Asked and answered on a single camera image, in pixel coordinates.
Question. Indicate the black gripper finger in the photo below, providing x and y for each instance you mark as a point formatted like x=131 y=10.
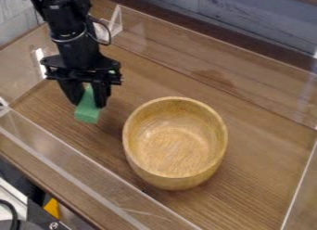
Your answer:
x=100 y=92
x=73 y=90

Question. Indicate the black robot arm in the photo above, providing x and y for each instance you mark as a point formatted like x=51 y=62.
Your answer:
x=69 y=21

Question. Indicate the green rectangular block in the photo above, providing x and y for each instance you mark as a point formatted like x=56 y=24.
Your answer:
x=86 y=111

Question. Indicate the black equipment with screw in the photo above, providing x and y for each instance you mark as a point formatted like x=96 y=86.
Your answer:
x=43 y=219

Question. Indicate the clear acrylic corner bracket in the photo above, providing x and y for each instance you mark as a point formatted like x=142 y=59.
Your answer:
x=111 y=25

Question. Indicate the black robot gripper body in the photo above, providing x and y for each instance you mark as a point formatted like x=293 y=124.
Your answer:
x=79 y=62

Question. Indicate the brown wooden bowl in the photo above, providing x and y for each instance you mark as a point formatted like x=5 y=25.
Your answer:
x=175 y=141

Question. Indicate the yellow label on equipment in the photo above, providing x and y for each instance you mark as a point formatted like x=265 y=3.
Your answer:
x=52 y=208

